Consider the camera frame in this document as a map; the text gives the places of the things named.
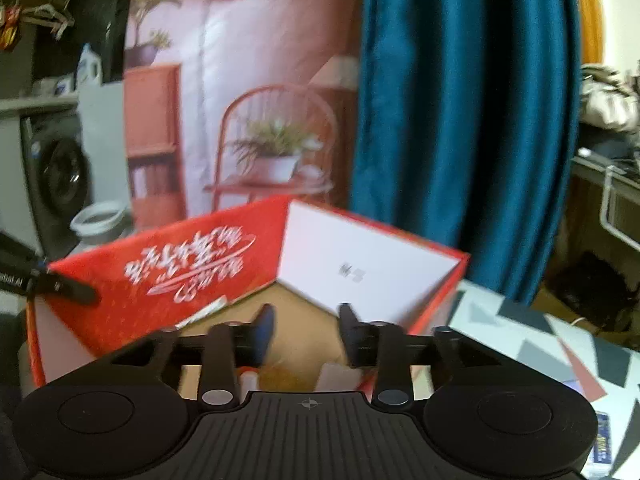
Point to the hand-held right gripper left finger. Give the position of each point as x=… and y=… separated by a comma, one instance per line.
x=264, y=331

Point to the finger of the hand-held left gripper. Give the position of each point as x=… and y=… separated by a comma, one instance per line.
x=70, y=291
x=22, y=251

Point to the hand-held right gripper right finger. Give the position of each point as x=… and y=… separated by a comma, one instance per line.
x=350, y=336

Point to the red cardboard box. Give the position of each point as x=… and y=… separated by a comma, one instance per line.
x=150, y=270

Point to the white flat item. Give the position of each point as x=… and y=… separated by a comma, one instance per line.
x=345, y=377

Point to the gold item in clear case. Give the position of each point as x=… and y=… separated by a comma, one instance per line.
x=287, y=379

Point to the white and red tube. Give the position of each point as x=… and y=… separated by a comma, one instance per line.
x=249, y=382

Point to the white round pot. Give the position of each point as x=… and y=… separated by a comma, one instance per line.
x=97, y=225

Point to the grey washing machine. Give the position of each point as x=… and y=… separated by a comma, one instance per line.
x=60, y=175

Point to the white detergent bottle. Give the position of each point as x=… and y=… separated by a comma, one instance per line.
x=90, y=67

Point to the red hanging ornaments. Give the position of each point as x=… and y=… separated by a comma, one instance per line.
x=10, y=27

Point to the dark bag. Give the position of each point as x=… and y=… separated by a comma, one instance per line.
x=590, y=292

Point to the blue curtain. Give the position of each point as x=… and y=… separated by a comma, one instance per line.
x=465, y=110

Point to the printed furniture backdrop cloth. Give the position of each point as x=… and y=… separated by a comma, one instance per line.
x=250, y=60

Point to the blue and yellow packet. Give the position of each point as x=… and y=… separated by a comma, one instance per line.
x=600, y=442

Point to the grey desk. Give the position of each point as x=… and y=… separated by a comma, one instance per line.
x=585, y=195

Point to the white cloth bag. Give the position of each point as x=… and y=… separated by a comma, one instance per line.
x=610, y=97

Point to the orange curtain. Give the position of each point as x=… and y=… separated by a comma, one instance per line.
x=587, y=5

